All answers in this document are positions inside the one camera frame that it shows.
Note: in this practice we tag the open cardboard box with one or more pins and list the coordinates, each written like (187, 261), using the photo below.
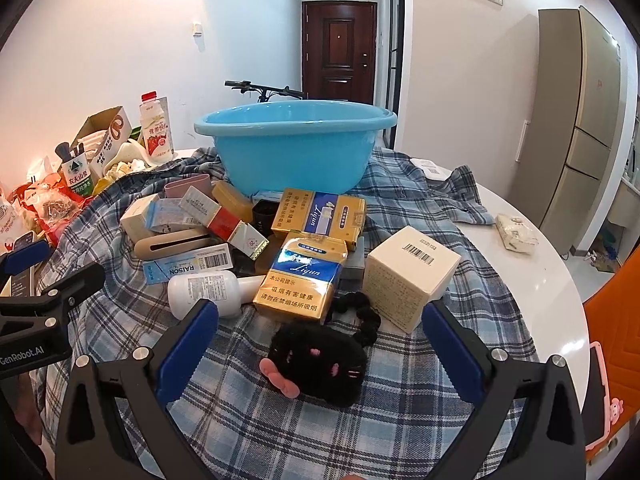
(107, 135)

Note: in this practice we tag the red cap milk bottle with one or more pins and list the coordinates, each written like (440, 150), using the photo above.
(156, 132)

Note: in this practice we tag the black box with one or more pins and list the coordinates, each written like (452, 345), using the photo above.
(264, 216)

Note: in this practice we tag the gold blue cigarette carton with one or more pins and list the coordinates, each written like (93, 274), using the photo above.
(320, 215)
(300, 280)

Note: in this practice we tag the red white box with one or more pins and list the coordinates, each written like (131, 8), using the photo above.
(225, 225)

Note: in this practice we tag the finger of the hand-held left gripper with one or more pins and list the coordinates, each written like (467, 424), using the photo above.
(75, 285)
(30, 255)

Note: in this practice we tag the grey box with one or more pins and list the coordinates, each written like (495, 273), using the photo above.
(356, 265)

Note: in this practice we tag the black framed glass door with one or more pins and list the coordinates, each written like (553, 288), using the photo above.
(395, 60)

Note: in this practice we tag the pink frame case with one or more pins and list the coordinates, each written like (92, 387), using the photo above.
(606, 400)

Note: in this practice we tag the orange chair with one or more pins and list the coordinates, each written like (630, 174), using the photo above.
(617, 305)

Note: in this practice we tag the mauve case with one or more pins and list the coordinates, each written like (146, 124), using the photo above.
(187, 184)

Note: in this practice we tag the white tissue pack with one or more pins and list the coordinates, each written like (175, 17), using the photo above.
(517, 232)

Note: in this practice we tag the green white carton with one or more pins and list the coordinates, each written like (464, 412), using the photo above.
(75, 177)

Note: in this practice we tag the cream cube box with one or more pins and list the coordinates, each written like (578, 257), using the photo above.
(405, 280)

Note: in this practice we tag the beige refrigerator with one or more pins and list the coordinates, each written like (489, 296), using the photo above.
(575, 125)

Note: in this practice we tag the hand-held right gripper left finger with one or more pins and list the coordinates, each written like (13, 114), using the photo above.
(187, 350)

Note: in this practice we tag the beige slotted case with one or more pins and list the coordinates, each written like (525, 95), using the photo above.
(170, 245)

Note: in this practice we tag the pile of snack packets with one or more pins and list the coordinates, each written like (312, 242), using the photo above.
(40, 205)

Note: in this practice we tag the white flat box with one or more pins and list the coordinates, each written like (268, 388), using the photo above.
(430, 167)

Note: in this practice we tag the blue plaid shirt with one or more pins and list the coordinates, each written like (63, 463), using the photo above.
(240, 410)

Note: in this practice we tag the makeup brushes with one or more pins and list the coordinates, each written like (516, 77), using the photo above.
(67, 150)

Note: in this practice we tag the crumpled white bags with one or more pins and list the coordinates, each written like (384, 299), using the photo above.
(122, 162)

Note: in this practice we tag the amber yellow box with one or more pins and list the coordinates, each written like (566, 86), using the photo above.
(231, 202)

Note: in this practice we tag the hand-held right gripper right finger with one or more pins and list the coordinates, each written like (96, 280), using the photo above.
(452, 355)

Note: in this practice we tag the white plastic bottle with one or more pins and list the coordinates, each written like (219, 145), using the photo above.
(205, 292)

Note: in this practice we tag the blue white long box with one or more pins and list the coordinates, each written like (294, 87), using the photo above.
(185, 265)

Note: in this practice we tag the white blue small box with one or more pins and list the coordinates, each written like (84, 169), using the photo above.
(145, 215)

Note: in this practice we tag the black bicycle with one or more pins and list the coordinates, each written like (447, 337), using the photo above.
(265, 91)

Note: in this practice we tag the black hair scrunchie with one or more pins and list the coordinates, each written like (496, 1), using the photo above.
(367, 317)

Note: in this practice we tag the brown wooden door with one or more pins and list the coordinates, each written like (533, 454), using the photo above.
(340, 50)

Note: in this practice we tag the blue plastic basin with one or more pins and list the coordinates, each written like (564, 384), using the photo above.
(300, 155)

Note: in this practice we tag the black plush toy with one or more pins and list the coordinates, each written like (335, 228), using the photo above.
(320, 355)

